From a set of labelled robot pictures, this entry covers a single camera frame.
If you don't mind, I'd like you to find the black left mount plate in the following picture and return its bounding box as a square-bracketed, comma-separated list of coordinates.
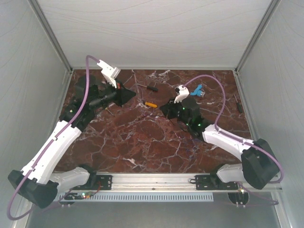
[72, 174, 113, 191]

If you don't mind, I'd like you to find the black mount plate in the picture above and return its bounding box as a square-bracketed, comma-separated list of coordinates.
[72, 174, 113, 191]
[189, 175, 226, 190]

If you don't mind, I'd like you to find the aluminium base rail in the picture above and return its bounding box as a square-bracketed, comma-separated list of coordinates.
[23, 172, 282, 190]

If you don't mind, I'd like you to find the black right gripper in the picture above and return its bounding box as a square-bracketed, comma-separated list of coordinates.
[159, 96, 190, 126]

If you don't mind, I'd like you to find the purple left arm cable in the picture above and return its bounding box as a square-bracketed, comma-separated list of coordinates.
[6, 55, 98, 221]

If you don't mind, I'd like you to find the yellow handled screwdriver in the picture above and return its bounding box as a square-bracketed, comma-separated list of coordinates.
[140, 101, 158, 108]

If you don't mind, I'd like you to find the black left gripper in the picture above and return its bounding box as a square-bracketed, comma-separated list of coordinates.
[91, 77, 137, 110]

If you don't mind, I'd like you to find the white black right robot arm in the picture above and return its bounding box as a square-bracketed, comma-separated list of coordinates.
[160, 97, 280, 190]

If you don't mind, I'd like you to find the black handled screwdriver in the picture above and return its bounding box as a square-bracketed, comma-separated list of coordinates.
[137, 84, 158, 92]

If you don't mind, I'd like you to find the grey slotted cable duct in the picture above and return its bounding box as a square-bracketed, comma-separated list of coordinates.
[33, 192, 214, 202]

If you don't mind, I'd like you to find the small black screwdriver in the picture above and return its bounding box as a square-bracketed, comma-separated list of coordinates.
[234, 94, 243, 114]

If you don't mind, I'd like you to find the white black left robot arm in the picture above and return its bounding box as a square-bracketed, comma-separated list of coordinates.
[8, 76, 136, 209]

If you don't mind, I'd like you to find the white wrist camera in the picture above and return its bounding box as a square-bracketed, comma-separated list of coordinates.
[174, 85, 190, 104]
[97, 60, 121, 89]

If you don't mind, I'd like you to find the black right mount plate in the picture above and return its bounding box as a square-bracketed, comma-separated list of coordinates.
[189, 175, 226, 190]

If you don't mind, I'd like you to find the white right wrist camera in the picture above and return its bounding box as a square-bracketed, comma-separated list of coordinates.
[174, 85, 190, 104]

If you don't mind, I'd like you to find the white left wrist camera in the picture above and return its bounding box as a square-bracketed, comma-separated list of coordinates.
[97, 60, 121, 89]

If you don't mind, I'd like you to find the blue plastic connector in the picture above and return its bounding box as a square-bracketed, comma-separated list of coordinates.
[190, 84, 205, 97]

